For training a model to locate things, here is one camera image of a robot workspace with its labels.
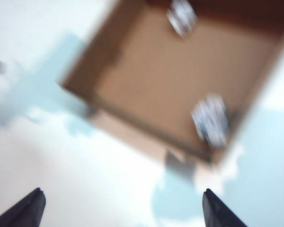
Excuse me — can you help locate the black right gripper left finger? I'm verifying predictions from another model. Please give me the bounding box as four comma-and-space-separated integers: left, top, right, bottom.
0, 188, 46, 227

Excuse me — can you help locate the open brown cardboard box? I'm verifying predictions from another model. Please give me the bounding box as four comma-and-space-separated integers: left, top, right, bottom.
56, 0, 284, 171

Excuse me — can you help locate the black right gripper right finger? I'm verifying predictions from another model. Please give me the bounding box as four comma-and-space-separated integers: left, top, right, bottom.
202, 188, 248, 227

